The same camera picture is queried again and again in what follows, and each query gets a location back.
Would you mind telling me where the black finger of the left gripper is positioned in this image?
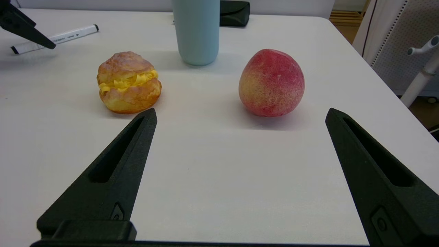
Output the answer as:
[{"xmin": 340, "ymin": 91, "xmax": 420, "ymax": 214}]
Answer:
[{"xmin": 0, "ymin": 0, "xmax": 56, "ymax": 50}]

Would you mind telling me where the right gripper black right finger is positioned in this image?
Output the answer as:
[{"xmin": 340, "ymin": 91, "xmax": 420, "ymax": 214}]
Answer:
[{"xmin": 325, "ymin": 108, "xmax": 439, "ymax": 247}]

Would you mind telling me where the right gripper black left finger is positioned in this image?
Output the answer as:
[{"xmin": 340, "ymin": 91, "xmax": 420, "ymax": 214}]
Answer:
[{"xmin": 37, "ymin": 108, "xmax": 158, "ymax": 240}]

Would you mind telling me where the white marker black cap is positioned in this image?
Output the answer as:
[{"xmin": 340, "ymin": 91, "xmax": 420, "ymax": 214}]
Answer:
[{"xmin": 10, "ymin": 24, "xmax": 99, "ymax": 55}]

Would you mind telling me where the cream puff pastry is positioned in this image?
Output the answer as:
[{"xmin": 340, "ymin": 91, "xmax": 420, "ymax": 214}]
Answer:
[{"xmin": 96, "ymin": 51, "xmax": 162, "ymax": 114}]

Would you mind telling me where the white desk leg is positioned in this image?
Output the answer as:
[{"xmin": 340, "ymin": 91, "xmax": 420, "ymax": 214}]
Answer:
[{"xmin": 400, "ymin": 51, "xmax": 439, "ymax": 108}]

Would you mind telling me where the white perforated partition panel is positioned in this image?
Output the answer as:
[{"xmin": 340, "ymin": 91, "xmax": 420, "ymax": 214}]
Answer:
[{"xmin": 353, "ymin": 0, "xmax": 439, "ymax": 96}]

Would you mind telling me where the pale blue cup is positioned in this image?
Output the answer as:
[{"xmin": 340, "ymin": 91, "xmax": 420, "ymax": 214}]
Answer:
[{"xmin": 171, "ymin": 0, "xmax": 221, "ymax": 66}]

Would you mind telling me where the red yellow peach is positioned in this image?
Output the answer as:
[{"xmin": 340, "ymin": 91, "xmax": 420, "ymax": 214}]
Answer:
[{"xmin": 238, "ymin": 49, "xmax": 305, "ymax": 118}]

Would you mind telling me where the black glasses case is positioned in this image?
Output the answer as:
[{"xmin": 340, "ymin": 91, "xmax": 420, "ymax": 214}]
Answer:
[{"xmin": 219, "ymin": 0, "xmax": 250, "ymax": 27}]

